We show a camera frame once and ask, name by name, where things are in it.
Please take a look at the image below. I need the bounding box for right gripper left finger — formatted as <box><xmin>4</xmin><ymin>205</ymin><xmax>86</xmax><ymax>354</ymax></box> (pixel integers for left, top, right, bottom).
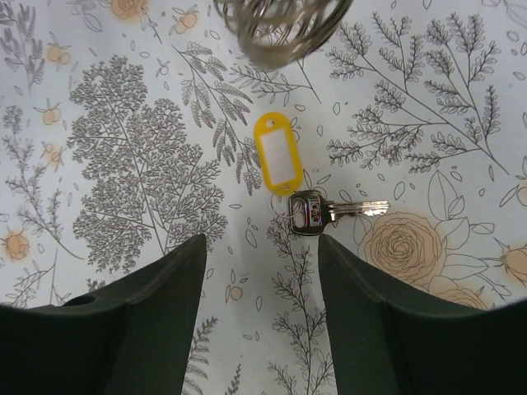
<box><xmin>1</xmin><ymin>235</ymin><xmax>207</xmax><ymax>394</ymax></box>

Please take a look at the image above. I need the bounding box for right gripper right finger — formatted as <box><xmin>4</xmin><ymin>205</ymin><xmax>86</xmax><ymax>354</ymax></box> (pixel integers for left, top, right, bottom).
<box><xmin>319</xmin><ymin>235</ymin><xmax>526</xmax><ymax>394</ymax></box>

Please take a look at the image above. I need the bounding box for yellow tag with key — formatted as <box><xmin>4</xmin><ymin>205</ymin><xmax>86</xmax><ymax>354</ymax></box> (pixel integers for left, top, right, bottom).
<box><xmin>254</xmin><ymin>112</ymin><xmax>390</xmax><ymax>236</ymax></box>

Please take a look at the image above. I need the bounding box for metal keyring disc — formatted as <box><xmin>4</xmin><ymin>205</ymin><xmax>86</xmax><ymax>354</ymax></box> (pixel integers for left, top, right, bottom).
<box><xmin>213</xmin><ymin>0</ymin><xmax>353</xmax><ymax>70</ymax></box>

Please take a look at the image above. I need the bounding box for floral table mat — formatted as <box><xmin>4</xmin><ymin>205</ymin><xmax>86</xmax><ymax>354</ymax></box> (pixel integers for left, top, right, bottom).
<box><xmin>1</xmin><ymin>1</ymin><xmax>526</xmax><ymax>394</ymax></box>

